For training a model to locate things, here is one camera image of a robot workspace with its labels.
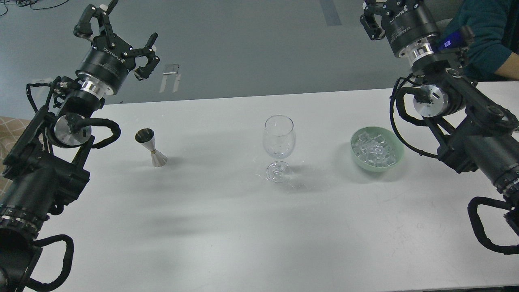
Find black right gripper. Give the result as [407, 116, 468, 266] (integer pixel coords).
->
[360, 0, 440, 57]

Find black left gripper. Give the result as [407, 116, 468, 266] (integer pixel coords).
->
[73, 0, 160, 96]

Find steel cocktail jigger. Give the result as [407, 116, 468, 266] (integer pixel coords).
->
[135, 128, 167, 167]

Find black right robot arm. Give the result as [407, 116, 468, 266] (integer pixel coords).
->
[360, 0, 519, 255]

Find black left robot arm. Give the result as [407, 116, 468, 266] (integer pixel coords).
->
[0, 0, 160, 292]

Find clear ice cubes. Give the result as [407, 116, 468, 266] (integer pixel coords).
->
[351, 129, 400, 169]

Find clear wine glass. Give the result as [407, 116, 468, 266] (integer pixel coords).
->
[262, 115, 296, 183]

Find person in teal sweater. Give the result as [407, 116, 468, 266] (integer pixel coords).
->
[441, 0, 519, 82]

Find green bowl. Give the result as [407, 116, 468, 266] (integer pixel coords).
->
[350, 127, 404, 172]

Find black cables on floor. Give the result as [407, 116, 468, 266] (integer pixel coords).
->
[0, 0, 70, 17]

